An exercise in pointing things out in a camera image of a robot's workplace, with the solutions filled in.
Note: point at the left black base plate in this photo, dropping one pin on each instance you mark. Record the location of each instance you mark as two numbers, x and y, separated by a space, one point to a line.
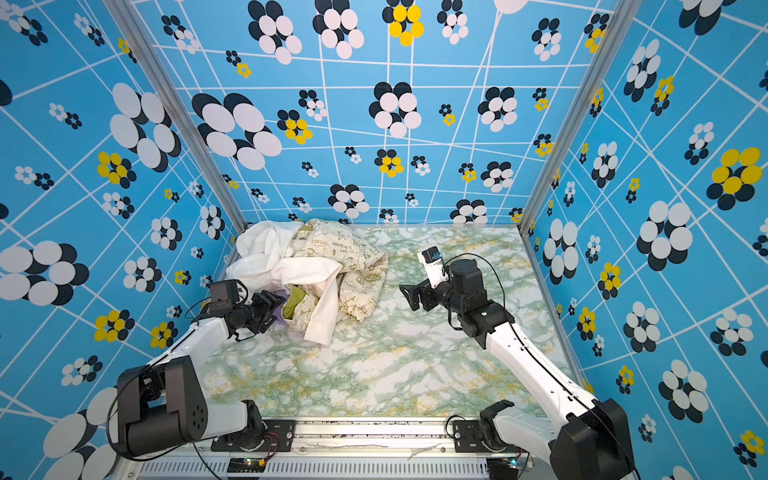
273 435

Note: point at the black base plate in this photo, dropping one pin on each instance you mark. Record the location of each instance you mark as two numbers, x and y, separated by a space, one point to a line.
273 435
476 436

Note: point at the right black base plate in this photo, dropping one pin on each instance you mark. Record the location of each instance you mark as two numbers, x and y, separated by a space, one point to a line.
476 436

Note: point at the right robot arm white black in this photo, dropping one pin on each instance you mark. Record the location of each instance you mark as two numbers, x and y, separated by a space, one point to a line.
580 436

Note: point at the aluminium corner post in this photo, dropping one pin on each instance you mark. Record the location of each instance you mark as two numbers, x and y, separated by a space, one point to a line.
157 73
620 22

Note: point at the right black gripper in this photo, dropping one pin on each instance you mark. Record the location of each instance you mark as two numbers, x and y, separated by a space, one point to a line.
416 298

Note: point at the olive green cloth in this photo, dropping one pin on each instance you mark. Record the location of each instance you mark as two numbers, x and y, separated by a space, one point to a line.
295 296

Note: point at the controller board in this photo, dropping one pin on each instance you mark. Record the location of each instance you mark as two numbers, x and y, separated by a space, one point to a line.
246 466
503 469

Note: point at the white cloth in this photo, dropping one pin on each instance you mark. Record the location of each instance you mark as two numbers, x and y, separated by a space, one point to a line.
267 262

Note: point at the left aluminium corner post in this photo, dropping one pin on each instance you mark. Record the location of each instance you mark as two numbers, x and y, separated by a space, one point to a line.
157 73

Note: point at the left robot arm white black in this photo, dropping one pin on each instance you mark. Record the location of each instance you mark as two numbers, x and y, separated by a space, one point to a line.
161 406

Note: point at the right aluminium corner post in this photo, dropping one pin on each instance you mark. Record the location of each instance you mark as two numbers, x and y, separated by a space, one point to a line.
620 22

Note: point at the aluminium front rail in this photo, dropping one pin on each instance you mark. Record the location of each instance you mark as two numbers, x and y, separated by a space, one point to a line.
342 448

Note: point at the cream green printed cloth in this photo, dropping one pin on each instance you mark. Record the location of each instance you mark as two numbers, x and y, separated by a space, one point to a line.
363 273

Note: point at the right controller board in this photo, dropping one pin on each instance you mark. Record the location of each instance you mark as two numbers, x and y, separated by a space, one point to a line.
503 469

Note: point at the purple cloth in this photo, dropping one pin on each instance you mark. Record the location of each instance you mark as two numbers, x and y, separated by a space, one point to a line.
278 312

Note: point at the left controller board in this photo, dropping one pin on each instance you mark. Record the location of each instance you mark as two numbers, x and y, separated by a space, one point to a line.
246 466

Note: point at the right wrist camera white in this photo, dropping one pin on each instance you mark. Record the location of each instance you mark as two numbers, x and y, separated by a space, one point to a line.
433 263

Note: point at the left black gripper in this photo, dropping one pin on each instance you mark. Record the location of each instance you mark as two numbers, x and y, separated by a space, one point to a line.
265 304

